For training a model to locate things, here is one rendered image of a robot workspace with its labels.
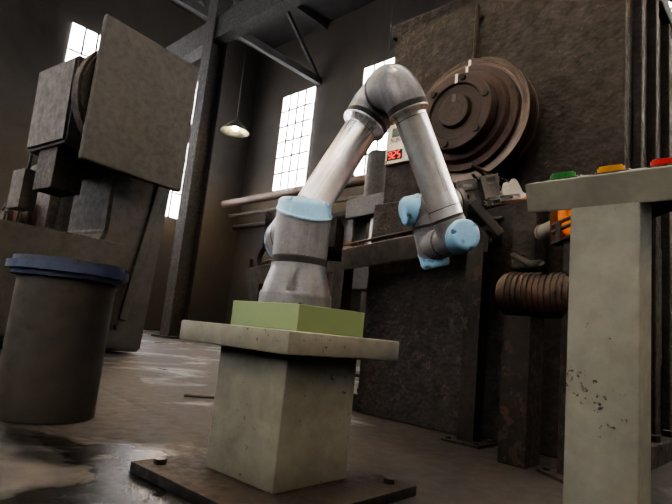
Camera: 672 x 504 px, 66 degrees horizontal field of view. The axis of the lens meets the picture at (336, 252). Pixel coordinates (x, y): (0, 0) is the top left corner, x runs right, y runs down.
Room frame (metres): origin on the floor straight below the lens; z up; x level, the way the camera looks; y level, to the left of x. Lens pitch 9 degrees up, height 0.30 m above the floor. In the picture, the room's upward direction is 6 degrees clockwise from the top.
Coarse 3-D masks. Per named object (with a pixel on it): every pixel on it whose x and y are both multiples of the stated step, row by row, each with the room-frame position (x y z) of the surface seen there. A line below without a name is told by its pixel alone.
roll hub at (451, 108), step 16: (448, 80) 1.73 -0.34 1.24; (464, 80) 1.69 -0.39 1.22; (480, 80) 1.64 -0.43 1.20; (448, 96) 1.74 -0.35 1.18; (464, 96) 1.67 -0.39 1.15; (480, 96) 1.65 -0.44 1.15; (496, 96) 1.65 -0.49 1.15; (432, 112) 1.78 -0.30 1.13; (448, 112) 1.72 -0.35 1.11; (464, 112) 1.67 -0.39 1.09; (480, 112) 1.64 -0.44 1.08; (496, 112) 1.64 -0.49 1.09; (448, 128) 1.73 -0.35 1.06; (464, 128) 1.69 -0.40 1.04; (480, 128) 1.64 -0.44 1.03; (448, 144) 1.72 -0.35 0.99; (464, 144) 1.68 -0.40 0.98
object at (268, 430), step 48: (240, 384) 1.02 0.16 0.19; (288, 384) 0.94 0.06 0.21; (336, 384) 1.04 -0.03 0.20; (240, 432) 1.01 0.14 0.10; (288, 432) 0.95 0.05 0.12; (336, 432) 1.05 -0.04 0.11; (192, 480) 0.98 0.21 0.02; (240, 480) 1.00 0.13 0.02; (288, 480) 0.96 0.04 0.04; (336, 480) 1.07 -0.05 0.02; (384, 480) 1.09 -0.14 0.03
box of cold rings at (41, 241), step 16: (0, 224) 2.78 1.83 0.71; (16, 224) 2.84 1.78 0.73; (0, 240) 2.79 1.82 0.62; (16, 240) 2.85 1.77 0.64; (32, 240) 2.91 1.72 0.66; (48, 240) 2.98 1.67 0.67; (64, 240) 3.05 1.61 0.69; (80, 240) 3.12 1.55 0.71; (96, 240) 3.19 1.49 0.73; (0, 256) 2.81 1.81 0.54; (64, 256) 3.06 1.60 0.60; (80, 256) 3.13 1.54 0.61; (96, 256) 3.20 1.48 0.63; (112, 256) 3.28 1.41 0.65; (0, 272) 2.81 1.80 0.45; (0, 288) 2.83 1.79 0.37; (0, 304) 2.84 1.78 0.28; (0, 320) 2.85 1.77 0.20; (0, 336) 2.87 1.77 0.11
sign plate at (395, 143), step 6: (390, 126) 2.18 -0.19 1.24; (390, 132) 2.18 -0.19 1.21; (390, 138) 2.18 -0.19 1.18; (396, 138) 2.15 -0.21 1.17; (390, 144) 2.17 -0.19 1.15; (396, 144) 2.15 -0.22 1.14; (402, 144) 2.13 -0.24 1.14; (390, 150) 2.17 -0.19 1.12; (396, 150) 2.15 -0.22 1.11; (402, 150) 2.13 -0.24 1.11; (390, 156) 2.17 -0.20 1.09; (396, 156) 2.14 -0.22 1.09; (402, 156) 2.12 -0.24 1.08; (390, 162) 2.17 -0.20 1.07; (396, 162) 2.15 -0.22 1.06; (402, 162) 2.14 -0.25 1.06
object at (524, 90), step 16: (464, 64) 1.78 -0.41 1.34; (496, 64) 1.70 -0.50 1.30; (512, 64) 1.65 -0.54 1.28; (528, 96) 1.61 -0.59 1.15; (528, 112) 1.61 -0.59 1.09; (528, 128) 1.65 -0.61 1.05; (512, 144) 1.64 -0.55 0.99; (496, 160) 1.68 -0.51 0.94; (512, 160) 1.70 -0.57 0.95; (464, 176) 1.76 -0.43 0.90
